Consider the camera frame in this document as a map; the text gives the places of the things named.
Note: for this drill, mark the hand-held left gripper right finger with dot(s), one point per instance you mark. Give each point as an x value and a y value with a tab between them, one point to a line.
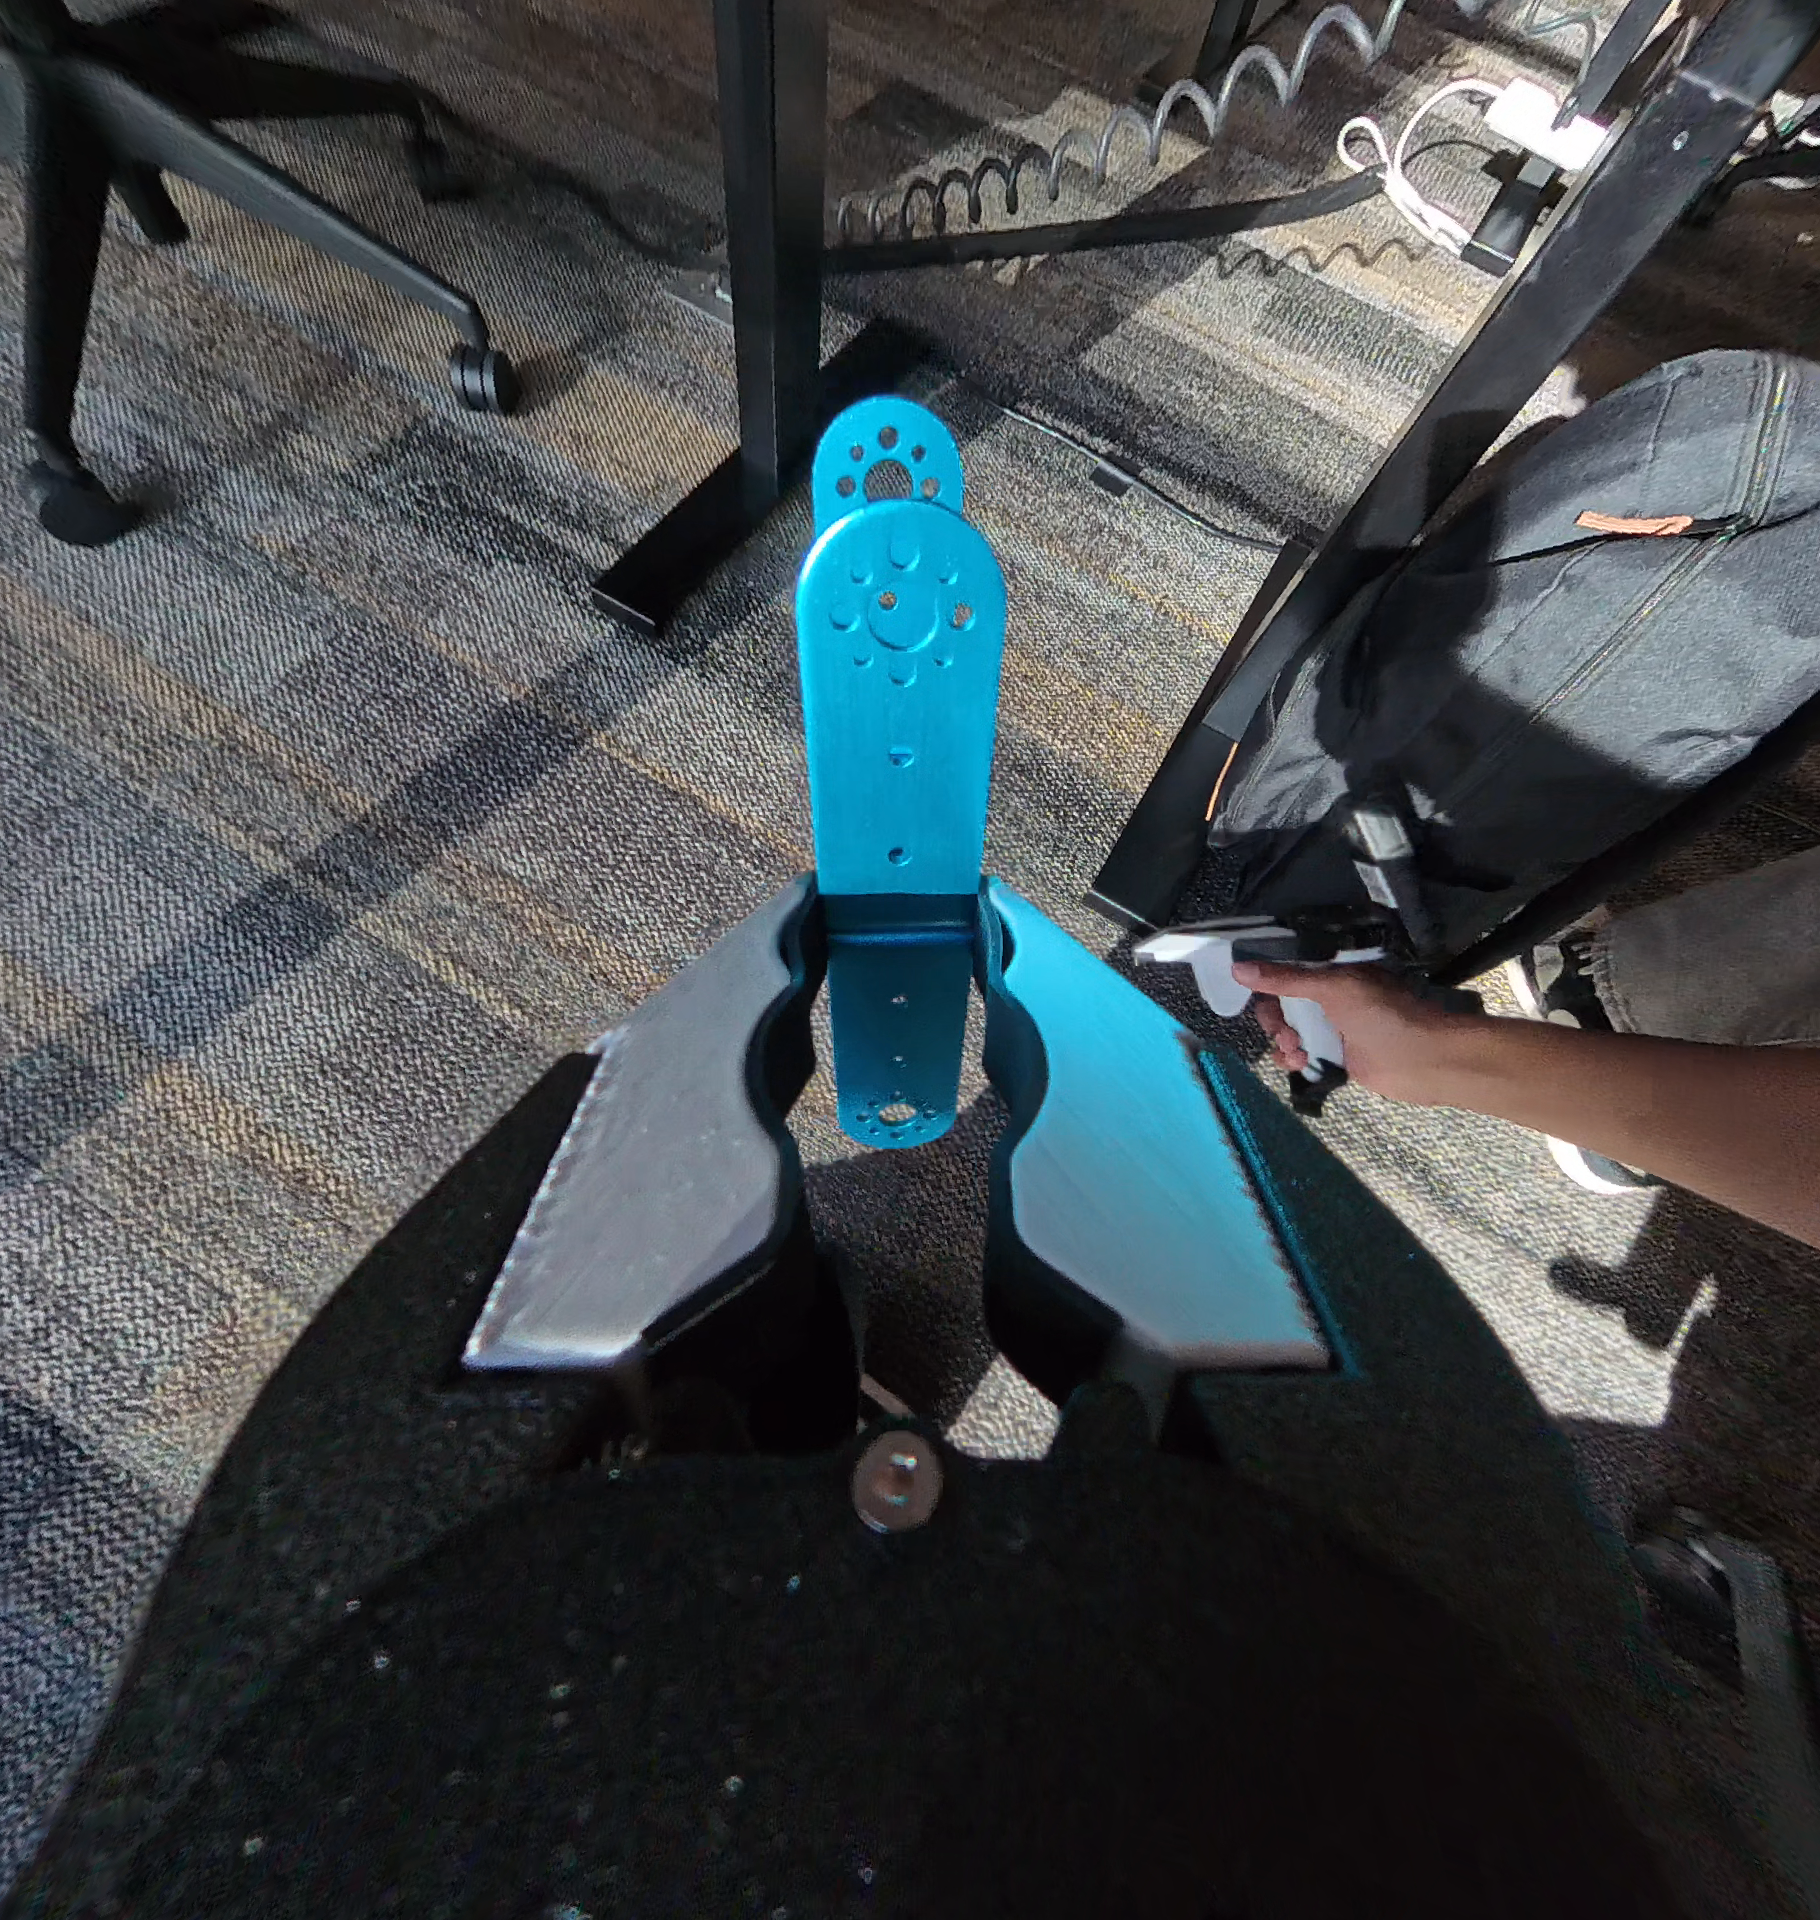
1152	1201

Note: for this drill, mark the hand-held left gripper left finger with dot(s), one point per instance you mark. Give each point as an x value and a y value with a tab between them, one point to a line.
624	1185

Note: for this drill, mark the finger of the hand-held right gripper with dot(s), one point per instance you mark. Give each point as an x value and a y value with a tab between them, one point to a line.
1204	945

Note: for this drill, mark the blue metal bracket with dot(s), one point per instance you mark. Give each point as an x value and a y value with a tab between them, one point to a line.
894	752

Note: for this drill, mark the black desk leg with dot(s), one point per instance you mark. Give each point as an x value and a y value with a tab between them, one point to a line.
771	301
1526	332

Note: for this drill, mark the person's right hand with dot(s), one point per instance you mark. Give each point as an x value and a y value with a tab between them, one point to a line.
1375	1036

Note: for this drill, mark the person's shoe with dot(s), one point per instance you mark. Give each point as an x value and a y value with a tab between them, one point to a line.
1562	984
1601	1168

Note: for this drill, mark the black backpack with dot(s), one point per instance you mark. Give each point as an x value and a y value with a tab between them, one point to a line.
1601	644

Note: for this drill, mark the white power adapter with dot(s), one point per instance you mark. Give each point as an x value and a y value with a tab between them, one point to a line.
1541	121

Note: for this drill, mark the black wheeled chair base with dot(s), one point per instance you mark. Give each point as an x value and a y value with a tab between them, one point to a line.
63	225

